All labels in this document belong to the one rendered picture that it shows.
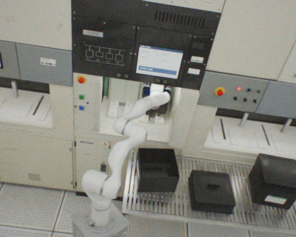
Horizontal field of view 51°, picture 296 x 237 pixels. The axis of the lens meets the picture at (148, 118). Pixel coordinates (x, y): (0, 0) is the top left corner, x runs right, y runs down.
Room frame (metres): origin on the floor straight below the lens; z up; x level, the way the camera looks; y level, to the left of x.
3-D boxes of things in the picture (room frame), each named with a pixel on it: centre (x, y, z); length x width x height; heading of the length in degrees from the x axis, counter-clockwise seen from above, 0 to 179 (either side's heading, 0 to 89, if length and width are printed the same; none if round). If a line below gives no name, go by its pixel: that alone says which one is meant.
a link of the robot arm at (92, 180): (1.12, 0.22, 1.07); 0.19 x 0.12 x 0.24; 75
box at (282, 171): (1.60, -1.00, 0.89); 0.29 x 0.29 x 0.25; 89
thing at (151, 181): (1.54, -0.12, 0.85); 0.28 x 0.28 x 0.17; 12
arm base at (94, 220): (1.11, 0.19, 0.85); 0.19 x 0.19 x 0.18
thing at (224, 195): (1.46, -0.54, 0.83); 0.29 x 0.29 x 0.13; 6
